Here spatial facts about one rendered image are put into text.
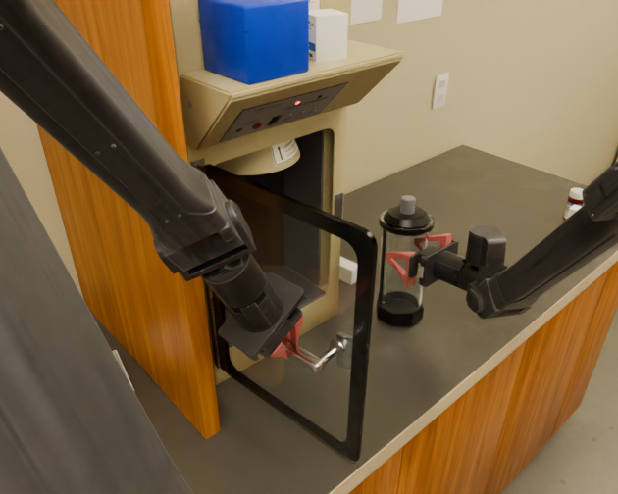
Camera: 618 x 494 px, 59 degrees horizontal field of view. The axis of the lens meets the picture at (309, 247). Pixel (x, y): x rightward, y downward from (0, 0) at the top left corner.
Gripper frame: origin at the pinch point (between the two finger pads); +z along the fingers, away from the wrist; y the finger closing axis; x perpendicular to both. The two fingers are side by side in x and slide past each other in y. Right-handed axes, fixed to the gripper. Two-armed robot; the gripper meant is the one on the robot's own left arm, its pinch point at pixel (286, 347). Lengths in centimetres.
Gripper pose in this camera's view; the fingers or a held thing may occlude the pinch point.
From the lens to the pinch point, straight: 74.5
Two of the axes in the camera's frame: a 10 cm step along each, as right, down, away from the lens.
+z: 3.1, 6.0, 7.4
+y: -6.0, 7.2, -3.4
